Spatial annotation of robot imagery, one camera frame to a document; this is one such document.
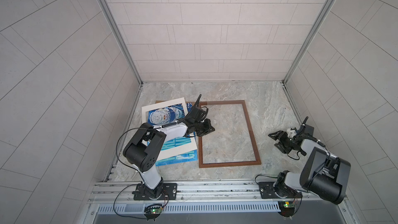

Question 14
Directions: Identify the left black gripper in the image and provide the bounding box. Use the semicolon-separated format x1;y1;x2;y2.
192;119;216;136

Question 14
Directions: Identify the brown wooden picture frame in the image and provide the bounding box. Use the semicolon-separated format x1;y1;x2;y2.
198;100;261;169

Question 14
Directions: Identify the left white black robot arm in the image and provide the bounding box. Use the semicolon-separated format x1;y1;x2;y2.
122;94;215;199

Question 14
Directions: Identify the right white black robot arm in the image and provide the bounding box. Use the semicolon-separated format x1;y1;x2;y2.
268;129;351;205

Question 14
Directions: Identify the blue poster photo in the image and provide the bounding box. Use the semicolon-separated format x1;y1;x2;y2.
147;104;198;167

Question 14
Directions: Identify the brown cardboard backing board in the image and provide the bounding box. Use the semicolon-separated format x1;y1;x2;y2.
155;100;195;105

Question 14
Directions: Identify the right controller circuit board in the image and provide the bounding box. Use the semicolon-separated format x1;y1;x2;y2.
278;201;296;217

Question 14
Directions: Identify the controller circuit board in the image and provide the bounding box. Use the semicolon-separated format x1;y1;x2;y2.
278;201;296;217
144;204;163;215

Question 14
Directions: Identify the left controller circuit board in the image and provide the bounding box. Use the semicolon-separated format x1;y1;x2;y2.
144;204;163;215

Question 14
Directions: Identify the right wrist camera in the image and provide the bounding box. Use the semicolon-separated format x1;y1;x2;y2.
287;128;297;139

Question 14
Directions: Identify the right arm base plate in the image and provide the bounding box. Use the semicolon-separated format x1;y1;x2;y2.
258;181;303;199

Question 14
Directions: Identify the aluminium mounting rail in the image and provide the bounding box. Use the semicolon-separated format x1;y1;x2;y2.
86;178;349;206

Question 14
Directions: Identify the left corner aluminium post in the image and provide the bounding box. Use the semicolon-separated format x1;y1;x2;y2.
97;0;143;87

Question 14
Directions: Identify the corner aluminium post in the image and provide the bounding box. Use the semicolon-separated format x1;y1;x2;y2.
283;0;336;85
97;0;143;87

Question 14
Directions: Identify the right corner aluminium post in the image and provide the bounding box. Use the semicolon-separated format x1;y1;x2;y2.
283;0;336;85

